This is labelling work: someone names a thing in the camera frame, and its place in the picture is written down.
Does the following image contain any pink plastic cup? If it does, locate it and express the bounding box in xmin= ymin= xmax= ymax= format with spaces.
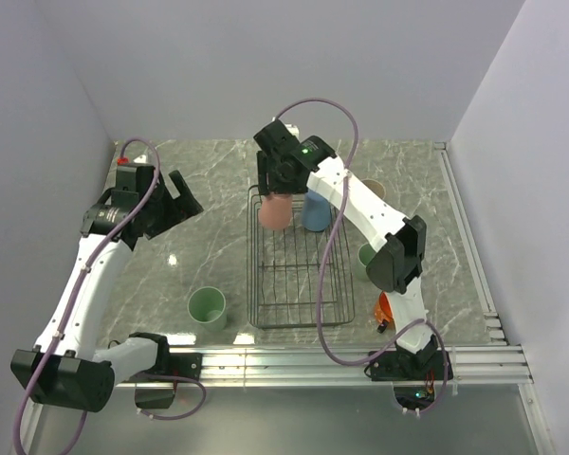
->
xmin=258 ymin=193 xmax=293 ymax=230

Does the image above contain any blue plastic cup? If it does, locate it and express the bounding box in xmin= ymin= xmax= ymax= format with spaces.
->
xmin=302 ymin=190 xmax=331 ymax=232

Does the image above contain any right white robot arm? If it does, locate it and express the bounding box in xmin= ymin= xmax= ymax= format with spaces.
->
xmin=253 ymin=119 xmax=437 ymax=379

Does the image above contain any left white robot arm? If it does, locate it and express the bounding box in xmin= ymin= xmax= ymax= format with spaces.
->
xmin=10 ymin=162 xmax=203 ymax=412

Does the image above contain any beige plastic cup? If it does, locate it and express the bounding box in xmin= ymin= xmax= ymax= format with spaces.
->
xmin=362 ymin=179 xmax=386 ymax=200

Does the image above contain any green cup left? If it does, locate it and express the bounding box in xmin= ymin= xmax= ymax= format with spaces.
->
xmin=187 ymin=286 xmax=227 ymax=332

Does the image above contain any green cup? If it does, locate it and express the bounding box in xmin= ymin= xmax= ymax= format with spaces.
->
xmin=354 ymin=244 xmax=376 ymax=282
xmin=187 ymin=286 xmax=227 ymax=332

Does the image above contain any green cup right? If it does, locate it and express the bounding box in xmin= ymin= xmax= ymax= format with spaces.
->
xmin=354 ymin=244 xmax=376 ymax=282

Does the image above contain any orange transparent mug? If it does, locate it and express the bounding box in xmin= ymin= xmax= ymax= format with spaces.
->
xmin=374 ymin=292 xmax=394 ymax=334

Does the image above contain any black wire dish rack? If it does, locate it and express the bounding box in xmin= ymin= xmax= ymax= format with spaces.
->
xmin=247 ymin=185 xmax=355 ymax=329

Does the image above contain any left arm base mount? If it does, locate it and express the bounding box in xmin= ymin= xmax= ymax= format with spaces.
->
xmin=127 ymin=353 xmax=203 ymax=411

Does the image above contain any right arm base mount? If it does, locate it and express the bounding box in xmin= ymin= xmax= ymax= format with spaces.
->
xmin=364 ymin=350 xmax=453 ymax=413

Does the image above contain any aluminium rail frame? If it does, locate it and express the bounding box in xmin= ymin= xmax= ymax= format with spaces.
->
xmin=9 ymin=139 xmax=551 ymax=455

